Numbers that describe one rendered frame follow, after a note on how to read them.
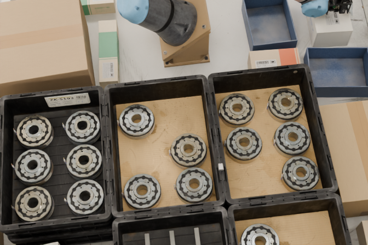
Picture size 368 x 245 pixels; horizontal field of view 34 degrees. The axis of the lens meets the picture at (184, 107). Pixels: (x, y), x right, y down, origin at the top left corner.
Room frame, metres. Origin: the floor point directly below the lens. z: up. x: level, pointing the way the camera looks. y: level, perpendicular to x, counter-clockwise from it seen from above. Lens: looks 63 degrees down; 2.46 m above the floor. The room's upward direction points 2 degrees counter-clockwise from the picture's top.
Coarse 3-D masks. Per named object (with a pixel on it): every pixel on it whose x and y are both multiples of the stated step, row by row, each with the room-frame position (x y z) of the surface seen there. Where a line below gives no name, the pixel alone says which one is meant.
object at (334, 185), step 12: (228, 72) 0.90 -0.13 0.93; (240, 72) 0.90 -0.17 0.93; (252, 72) 0.89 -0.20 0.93; (264, 72) 0.89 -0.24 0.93; (312, 84) 0.84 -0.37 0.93; (312, 96) 0.81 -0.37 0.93; (216, 108) 0.78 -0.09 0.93; (216, 120) 0.74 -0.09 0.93; (216, 132) 0.71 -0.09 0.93; (324, 132) 0.69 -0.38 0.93; (324, 144) 0.66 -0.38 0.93; (336, 180) 0.55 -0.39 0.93; (228, 192) 0.53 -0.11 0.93; (288, 192) 0.52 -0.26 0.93; (300, 192) 0.52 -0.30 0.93; (312, 192) 0.52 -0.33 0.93; (324, 192) 0.52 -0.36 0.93; (228, 204) 0.50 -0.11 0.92
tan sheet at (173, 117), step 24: (192, 96) 0.87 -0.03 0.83; (168, 120) 0.80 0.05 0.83; (192, 120) 0.79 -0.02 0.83; (120, 144) 0.73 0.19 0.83; (144, 144) 0.72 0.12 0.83; (168, 144) 0.72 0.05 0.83; (120, 168) 0.65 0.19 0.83; (144, 168) 0.65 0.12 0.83; (168, 168) 0.64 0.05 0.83; (144, 192) 0.57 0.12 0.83; (168, 192) 0.57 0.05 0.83
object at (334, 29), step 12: (336, 12) 1.19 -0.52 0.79; (348, 12) 1.19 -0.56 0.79; (312, 24) 1.17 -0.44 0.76; (324, 24) 1.15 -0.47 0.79; (336, 24) 1.14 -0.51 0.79; (348, 24) 1.14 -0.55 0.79; (312, 36) 1.14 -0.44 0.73; (324, 36) 1.11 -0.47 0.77; (336, 36) 1.11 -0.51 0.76; (348, 36) 1.12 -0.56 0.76
